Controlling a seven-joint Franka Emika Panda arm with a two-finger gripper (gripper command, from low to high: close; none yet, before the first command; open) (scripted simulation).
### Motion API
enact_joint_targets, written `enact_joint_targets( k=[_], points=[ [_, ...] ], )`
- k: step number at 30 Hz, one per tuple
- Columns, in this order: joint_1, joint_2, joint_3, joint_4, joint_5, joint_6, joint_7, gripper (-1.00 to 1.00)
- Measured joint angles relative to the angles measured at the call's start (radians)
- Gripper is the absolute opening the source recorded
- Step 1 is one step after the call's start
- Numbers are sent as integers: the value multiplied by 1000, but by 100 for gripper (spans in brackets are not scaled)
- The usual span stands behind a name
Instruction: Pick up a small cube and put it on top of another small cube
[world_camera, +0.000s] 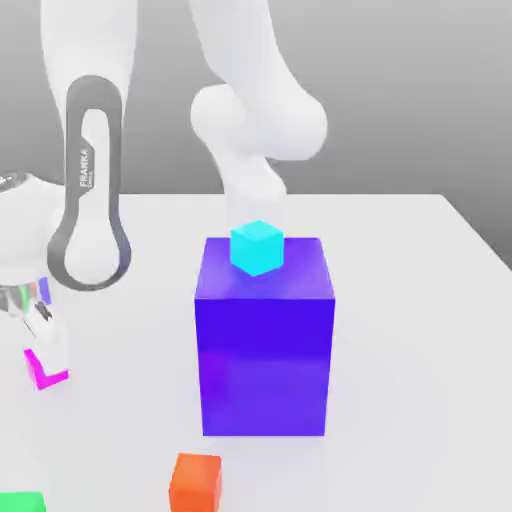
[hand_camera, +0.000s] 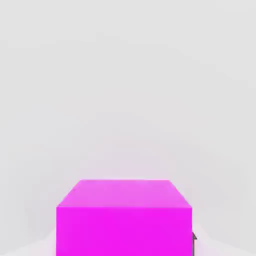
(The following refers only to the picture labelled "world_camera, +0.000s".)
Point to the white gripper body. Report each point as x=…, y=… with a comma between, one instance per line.
x=52, y=348

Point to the small magenta cube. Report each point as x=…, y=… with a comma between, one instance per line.
x=43, y=382

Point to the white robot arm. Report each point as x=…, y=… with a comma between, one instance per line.
x=256, y=120

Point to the small green cube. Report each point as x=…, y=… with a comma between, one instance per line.
x=22, y=502

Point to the small orange cube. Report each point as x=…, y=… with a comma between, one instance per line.
x=196, y=484

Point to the small cyan cube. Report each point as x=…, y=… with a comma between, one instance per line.
x=256, y=248

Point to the large purple box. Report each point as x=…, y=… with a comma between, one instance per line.
x=264, y=360

